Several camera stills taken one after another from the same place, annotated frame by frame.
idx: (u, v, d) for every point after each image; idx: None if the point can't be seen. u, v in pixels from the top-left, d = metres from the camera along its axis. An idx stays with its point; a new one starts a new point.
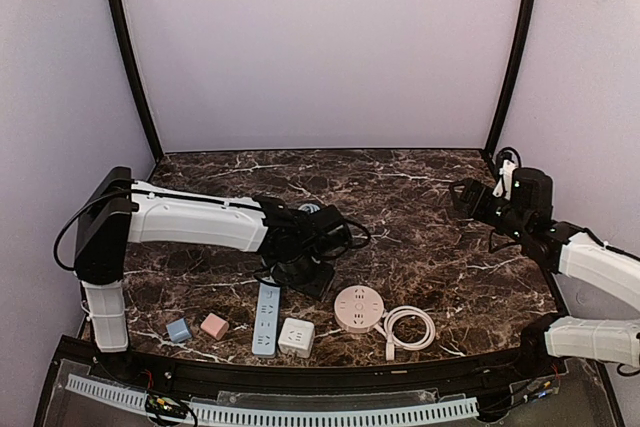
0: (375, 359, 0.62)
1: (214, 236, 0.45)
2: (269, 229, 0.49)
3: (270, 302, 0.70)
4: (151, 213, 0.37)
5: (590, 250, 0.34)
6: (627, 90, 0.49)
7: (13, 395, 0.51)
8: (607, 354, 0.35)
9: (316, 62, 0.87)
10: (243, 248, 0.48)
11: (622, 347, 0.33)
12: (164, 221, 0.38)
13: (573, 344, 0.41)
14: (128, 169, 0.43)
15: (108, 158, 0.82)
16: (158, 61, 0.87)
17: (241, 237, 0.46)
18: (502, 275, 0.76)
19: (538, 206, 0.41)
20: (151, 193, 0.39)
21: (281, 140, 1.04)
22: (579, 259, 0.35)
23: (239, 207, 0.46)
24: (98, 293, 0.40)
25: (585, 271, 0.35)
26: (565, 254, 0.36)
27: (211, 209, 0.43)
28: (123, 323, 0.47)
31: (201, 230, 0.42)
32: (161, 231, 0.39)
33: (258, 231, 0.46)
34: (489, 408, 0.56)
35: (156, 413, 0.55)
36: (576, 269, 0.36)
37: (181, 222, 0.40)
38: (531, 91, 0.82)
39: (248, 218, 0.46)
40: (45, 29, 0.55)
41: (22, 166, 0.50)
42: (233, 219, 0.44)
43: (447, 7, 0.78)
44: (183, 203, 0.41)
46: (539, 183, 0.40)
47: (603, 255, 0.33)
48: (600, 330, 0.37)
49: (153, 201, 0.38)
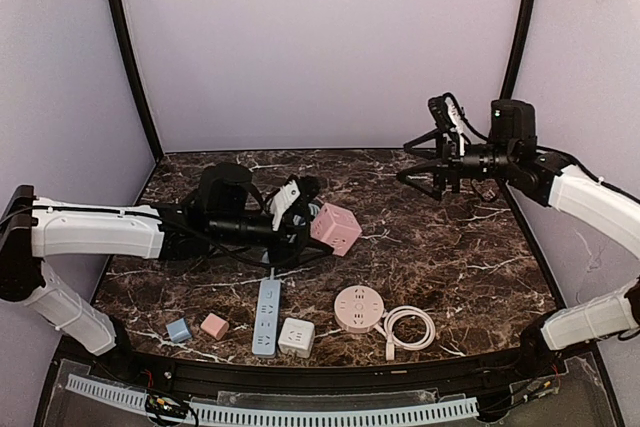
0: (375, 359, 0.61)
1: (112, 247, 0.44)
2: (167, 233, 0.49)
3: (270, 302, 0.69)
4: (51, 225, 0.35)
5: (584, 184, 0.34)
6: (628, 91, 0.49)
7: (14, 396, 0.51)
8: (604, 328, 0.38)
9: (314, 61, 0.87)
10: (144, 255, 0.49)
11: (616, 313, 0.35)
12: (65, 232, 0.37)
13: (570, 330, 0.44)
14: (31, 186, 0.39)
15: (108, 158, 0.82)
16: (158, 61, 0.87)
17: (141, 244, 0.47)
18: (502, 275, 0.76)
19: (521, 132, 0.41)
20: (51, 207, 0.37)
21: (281, 140, 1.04)
22: (567, 191, 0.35)
23: (134, 215, 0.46)
24: (43, 306, 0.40)
25: (571, 204, 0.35)
26: (557, 187, 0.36)
27: (107, 217, 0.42)
28: (89, 323, 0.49)
31: (99, 240, 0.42)
32: (64, 244, 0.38)
33: (155, 238, 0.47)
34: (489, 408, 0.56)
35: (156, 413, 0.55)
36: (562, 202, 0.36)
37: (82, 233, 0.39)
38: (533, 91, 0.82)
39: (145, 225, 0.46)
40: (44, 31, 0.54)
41: (22, 166, 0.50)
42: (130, 227, 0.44)
43: (447, 7, 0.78)
44: (79, 213, 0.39)
46: (520, 108, 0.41)
47: (597, 190, 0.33)
48: (590, 306, 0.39)
49: (52, 214, 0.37)
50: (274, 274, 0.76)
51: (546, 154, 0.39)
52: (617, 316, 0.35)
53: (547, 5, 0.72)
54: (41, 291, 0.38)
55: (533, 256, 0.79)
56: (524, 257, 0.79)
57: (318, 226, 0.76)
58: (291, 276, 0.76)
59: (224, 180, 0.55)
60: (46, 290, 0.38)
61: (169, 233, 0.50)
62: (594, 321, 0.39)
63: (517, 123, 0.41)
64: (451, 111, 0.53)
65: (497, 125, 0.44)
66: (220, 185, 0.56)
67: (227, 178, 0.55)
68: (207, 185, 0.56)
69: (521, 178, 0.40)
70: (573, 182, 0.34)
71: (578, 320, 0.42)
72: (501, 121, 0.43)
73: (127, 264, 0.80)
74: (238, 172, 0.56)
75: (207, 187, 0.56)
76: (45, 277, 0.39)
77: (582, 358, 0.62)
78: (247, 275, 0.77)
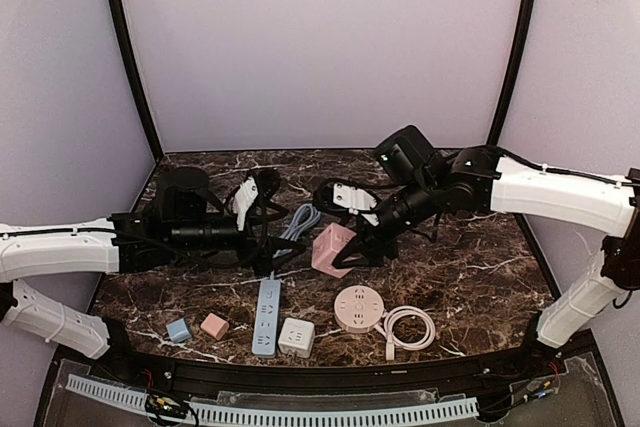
0: (375, 358, 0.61)
1: (78, 264, 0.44)
2: (125, 247, 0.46)
3: (270, 302, 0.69)
4: (7, 252, 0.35)
5: (529, 179, 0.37)
6: (627, 89, 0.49)
7: (14, 395, 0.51)
8: (595, 306, 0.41)
9: (314, 60, 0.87)
10: (106, 270, 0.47)
11: (600, 290, 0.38)
12: (21, 257, 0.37)
13: (563, 321, 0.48)
14: None
15: (108, 158, 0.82)
16: (156, 60, 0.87)
17: (98, 260, 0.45)
18: (502, 275, 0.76)
19: (421, 158, 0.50)
20: (5, 233, 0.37)
21: (281, 140, 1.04)
22: (514, 189, 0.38)
23: (88, 231, 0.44)
24: (23, 321, 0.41)
25: (521, 200, 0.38)
26: (500, 188, 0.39)
27: (56, 238, 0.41)
28: (76, 332, 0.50)
31: (57, 260, 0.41)
32: (23, 268, 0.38)
33: (110, 252, 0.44)
34: (489, 408, 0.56)
35: (156, 413, 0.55)
36: (511, 201, 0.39)
37: (38, 256, 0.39)
38: (533, 90, 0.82)
39: (98, 240, 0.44)
40: (45, 32, 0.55)
41: (23, 165, 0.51)
42: (82, 245, 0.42)
43: (446, 7, 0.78)
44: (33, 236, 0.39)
46: (404, 137, 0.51)
47: (544, 183, 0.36)
48: (574, 294, 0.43)
49: (5, 241, 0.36)
50: (273, 275, 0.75)
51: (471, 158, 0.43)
52: (602, 292, 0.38)
53: (547, 5, 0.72)
54: (13, 312, 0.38)
55: (533, 256, 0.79)
56: (525, 257, 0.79)
57: (317, 247, 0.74)
58: (291, 276, 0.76)
59: (178, 186, 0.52)
60: (19, 310, 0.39)
61: (129, 246, 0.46)
62: (581, 306, 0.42)
63: (411, 152, 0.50)
64: (338, 188, 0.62)
65: (392, 168, 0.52)
66: (176, 194, 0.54)
67: (181, 186, 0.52)
68: (164, 193, 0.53)
69: (457, 193, 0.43)
70: (517, 180, 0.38)
71: (569, 313, 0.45)
72: (394, 161, 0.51)
73: None
74: (196, 177, 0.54)
75: (161, 196, 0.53)
76: (19, 296, 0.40)
77: (582, 358, 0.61)
78: (246, 275, 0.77)
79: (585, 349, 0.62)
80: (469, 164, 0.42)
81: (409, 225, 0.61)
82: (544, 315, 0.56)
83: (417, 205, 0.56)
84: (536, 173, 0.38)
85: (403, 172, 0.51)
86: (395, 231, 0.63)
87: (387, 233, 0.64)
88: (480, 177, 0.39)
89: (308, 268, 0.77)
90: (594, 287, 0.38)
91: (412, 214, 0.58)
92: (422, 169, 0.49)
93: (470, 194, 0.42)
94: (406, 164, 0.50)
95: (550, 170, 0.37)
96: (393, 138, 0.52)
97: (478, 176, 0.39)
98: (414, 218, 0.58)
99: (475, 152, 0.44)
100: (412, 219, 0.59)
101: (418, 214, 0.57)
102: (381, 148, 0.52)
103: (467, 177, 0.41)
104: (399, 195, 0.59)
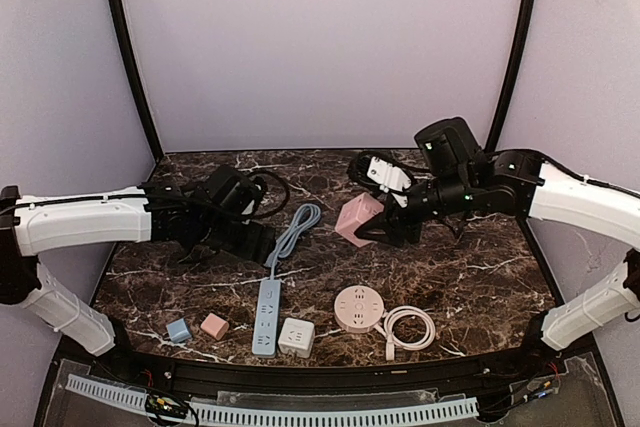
0: (375, 358, 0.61)
1: (107, 232, 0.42)
2: (155, 213, 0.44)
3: (270, 302, 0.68)
4: (36, 222, 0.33)
5: (569, 187, 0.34)
6: (627, 89, 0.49)
7: (14, 395, 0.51)
8: (610, 315, 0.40)
9: (313, 61, 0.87)
10: (137, 238, 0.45)
11: (617, 303, 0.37)
12: (53, 226, 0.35)
13: (575, 329, 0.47)
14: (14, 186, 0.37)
15: (108, 158, 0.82)
16: (157, 60, 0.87)
17: (129, 227, 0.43)
18: (502, 275, 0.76)
19: (467, 152, 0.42)
20: (32, 204, 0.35)
21: (281, 140, 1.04)
22: (552, 197, 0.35)
23: (118, 199, 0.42)
24: (40, 306, 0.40)
25: (557, 209, 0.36)
26: (540, 196, 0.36)
27: (87, 204, 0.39)
28: (85, 324, 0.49)
31: (87, 229, 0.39)
32: (57, 237, 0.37)
33: (142, 218, 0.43)
34: (489, 408, 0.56)
35: (156, 413, 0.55)
36: (548, 209, 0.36)
37: (71, 224, 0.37)
38: (533, 90, 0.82)
39: (129, 207, 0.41)
40: (45, 32, 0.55)
41: (23, 164, 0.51)
42: (113, 212, 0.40)
43: (445, 8, 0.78)
44: (66, 205, 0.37)
46: (450, 123, 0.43)
47: (585, 194, 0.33)
48: (588, 303, 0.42)
49: (35, 211, 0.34)
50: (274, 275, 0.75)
51: (516, 161, 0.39)
52: (619, 305, 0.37)
53: (547, 5, 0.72)
54: (36, 294, 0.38)
55: (533, 256, 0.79)
56: (525, 257, 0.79)
57: (345, 212, 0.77)
58: (291, 276, 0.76)
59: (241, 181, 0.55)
60: (43, 293, 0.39)
61: (161, 211, 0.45)
62: (596, 315, 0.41)
63: (458, 144, 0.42)
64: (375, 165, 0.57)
65: (435, 159, 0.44)
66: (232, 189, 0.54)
67: (243, 181, 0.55)
68: (221, 180, 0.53)
69: (497, 196, 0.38)
70: (559, 188, 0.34)
71: (581, 319, 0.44)
72: (437, 152, 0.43)
73: (127, 264, 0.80)
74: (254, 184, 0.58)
75: (219, 181, 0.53)
76: (42, 279, 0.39)
77: (582, 358, 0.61)
78: (247, 275, 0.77)
79: (585, 349, 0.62)
80: (511, 166, 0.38)
81: (436, 215, 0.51)
82: (550, 316, 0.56)
83: (450, 200, 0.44)
84: (577, 183, 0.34)
85: (445, 166, 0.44)
86: (422, 216, 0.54)
87: (413, 217, 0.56)
88: (524, 183, 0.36)
89: (309, 268, 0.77)
90: (614, 297, 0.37)
91: (443, 207, 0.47)
92: (467, 165, 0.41)
93: (511, 199, 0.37)
94: (450, 158, 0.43)
95: (592, 181, 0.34)
96: (444, 126, 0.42)
97: (522, 180, 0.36)
98: (443, 210, 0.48)
99: (513, 154, 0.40)
100: (440, 211, 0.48)
101: (449, 207, 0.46)
102: (424, 134, 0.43)
103: (510, 180, 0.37)
104: (433, 182, 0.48)
